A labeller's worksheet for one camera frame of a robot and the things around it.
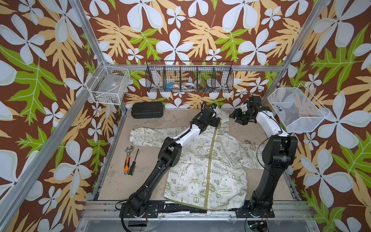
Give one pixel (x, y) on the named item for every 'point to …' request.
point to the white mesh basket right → (299, 109)
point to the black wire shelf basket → (186, 76)
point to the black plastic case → (148, 109)
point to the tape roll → (176, 86)
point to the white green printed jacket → (212, 174)
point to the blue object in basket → (169, 85)
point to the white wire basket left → (109, 85)
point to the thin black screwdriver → (132, 168)
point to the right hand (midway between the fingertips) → (231, 116)
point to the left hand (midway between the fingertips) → (216, 114)
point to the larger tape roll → (190, 85)
